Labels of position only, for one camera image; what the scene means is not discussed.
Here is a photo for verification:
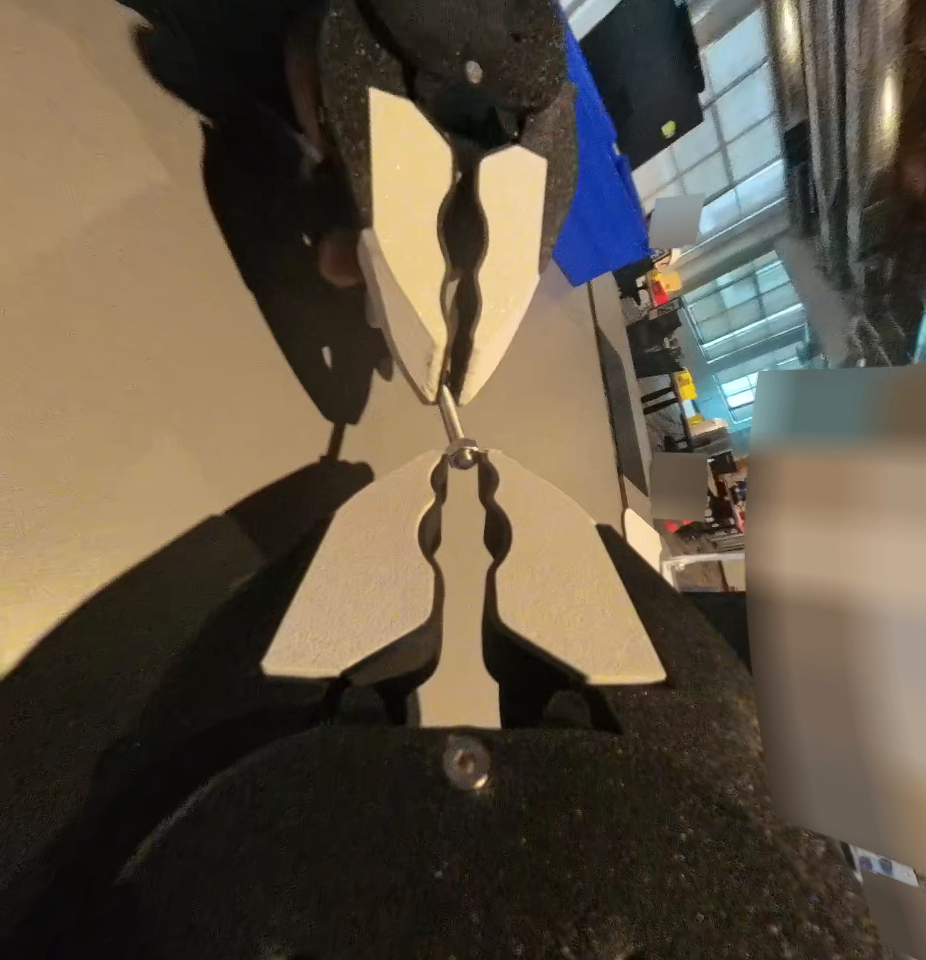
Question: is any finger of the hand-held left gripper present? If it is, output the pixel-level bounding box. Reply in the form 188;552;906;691
356;86;464;406
454;144;550;406

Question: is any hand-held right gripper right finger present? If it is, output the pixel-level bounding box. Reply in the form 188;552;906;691
476;448;668;725

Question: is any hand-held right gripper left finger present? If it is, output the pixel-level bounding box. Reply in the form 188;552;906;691
260;450;451;725

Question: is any silver bolt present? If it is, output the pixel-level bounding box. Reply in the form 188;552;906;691
436;385;469;453

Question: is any person's left forearm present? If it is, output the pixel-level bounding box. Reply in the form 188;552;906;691
129;0;322;130

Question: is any person's left hand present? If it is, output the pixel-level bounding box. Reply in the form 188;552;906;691
283;41;365;291

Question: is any white base board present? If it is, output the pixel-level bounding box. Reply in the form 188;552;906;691
622;507;664;572

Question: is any blue plastic bin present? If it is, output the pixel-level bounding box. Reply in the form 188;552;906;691
551;15;653;288

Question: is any clear acrylic stand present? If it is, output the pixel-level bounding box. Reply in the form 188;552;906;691
658;547;749;594

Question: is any black chair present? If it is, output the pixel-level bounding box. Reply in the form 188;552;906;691
626;313;688;380

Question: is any black desk mat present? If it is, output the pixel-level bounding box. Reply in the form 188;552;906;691
594;325;652;497

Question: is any black television on stand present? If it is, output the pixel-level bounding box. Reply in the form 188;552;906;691
579;0;710;172

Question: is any large window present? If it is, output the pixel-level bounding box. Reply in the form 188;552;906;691
631;0;813;425

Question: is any silver ventilation duct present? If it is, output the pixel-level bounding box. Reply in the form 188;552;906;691
763;0;922;363

